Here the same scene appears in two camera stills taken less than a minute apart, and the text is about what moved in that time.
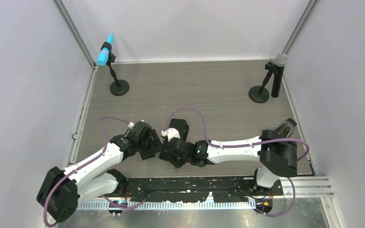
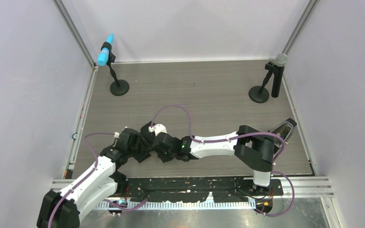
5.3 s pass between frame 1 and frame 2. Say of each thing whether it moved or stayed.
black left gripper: stayed
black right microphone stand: stayed
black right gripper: stayed
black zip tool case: moved
